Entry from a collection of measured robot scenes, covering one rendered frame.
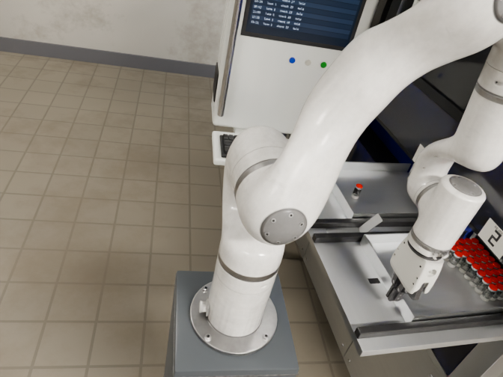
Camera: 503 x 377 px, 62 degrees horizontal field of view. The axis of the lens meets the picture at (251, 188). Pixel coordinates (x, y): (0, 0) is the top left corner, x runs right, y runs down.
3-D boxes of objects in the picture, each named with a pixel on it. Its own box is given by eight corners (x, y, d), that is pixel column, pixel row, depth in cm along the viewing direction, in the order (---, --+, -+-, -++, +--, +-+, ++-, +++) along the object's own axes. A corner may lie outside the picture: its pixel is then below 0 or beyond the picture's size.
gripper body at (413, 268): (456, 261, 84) (431, 295, 91) (430, 226, 92) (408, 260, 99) (426, 262, 82) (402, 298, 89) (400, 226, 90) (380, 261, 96)
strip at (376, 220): (370, 228, 120) (378, 213, 117) (375, 235, 118) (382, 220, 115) (325, 228, 117) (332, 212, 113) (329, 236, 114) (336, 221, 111)
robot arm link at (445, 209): (403, 218, 89) (425, 250, 81) (432, 167, 81) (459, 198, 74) (437, 219, 91) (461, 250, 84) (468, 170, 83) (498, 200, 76)
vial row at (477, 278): (448, 249, 119) (456, 238, 117) (489, 301, 106) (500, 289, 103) (442, 250, 119) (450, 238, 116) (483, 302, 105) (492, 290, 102)
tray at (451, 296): (460, 238, 124) (465, 230, 122) (522, 313, 105) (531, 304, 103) (359, 243, 114) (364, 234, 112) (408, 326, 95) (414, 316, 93)
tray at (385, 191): (406, 171, 150) (410, 163, 148) (447, 221, 130) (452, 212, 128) (319, 169, 140) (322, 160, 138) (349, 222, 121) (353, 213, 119)
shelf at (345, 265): (397, 167, 155) (399, 163, 154) (534, 336, 102) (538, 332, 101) (275, 164, 141) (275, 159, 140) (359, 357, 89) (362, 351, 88)
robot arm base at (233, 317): (189, 357, 82) (200, 297, 71) (188, 280, 96) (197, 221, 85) (283, 355, 86) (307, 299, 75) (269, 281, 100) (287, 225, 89)
